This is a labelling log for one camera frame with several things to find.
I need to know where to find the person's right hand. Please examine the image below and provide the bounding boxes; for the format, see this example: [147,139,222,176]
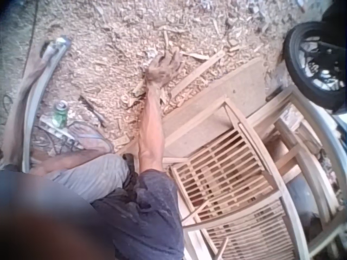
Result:
[145,50,183,88]

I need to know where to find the long wooden strip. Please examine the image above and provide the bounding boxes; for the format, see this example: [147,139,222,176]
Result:
[170,49,226,99]

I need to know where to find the short wood offcut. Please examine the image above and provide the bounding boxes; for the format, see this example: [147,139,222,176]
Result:
[129,80,147,99]

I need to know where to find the heap of wood shavings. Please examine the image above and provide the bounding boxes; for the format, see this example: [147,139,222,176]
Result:
[32,0,288,152]

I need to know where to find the flat plywood board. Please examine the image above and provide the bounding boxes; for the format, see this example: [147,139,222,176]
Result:
[162,57,268,153]

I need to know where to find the green drink can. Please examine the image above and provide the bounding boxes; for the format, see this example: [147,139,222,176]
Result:
[52,100,69,129]

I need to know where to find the black motorcycle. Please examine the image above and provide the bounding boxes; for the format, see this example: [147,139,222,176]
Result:
[281,0,347,112]

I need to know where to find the slatted wooden chair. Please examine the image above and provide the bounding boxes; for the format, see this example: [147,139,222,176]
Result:
[167,94,300,260]

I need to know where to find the person's legs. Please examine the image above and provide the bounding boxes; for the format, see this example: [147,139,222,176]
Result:
[29,126,131,203]

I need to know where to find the long brown wooden plank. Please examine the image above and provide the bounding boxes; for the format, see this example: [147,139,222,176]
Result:
[0,40,56,166]

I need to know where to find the power strip with cables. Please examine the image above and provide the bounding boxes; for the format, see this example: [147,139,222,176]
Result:
[34,118,85,152]

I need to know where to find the curved grey wooden rail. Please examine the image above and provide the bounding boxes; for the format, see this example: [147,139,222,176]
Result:
[21,35,73,173]

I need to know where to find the unfinished wooden chair frame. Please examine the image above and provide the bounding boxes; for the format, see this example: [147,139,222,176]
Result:
[264,86,347,251]

